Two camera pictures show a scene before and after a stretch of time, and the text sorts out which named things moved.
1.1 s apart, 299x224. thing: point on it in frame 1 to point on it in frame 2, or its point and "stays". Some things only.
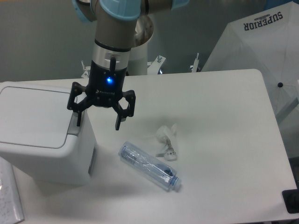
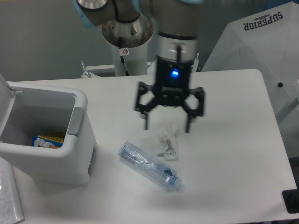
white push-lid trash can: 39,133 stays
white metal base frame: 153,67 stays
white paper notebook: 11,211 stays
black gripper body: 106,86 to 172,80
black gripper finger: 122,114 to 192,113
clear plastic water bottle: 155,171 stays
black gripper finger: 85,103 to 144,109
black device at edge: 291,198 stays
